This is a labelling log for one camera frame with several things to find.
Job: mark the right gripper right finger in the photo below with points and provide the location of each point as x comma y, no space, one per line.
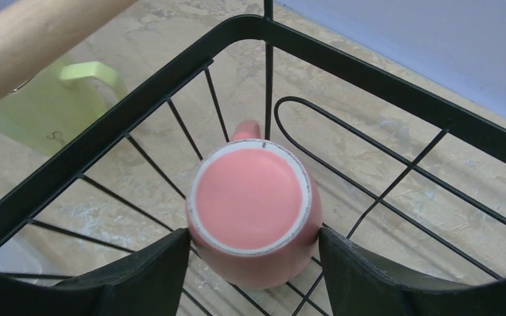
361,282

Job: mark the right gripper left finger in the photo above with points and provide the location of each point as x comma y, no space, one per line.
147,282

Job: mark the black wire dish rack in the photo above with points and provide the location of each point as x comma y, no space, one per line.
404,173

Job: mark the pink mug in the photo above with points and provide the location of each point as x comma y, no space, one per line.
254,211

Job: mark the green mug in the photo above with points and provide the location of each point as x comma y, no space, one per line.
52,108

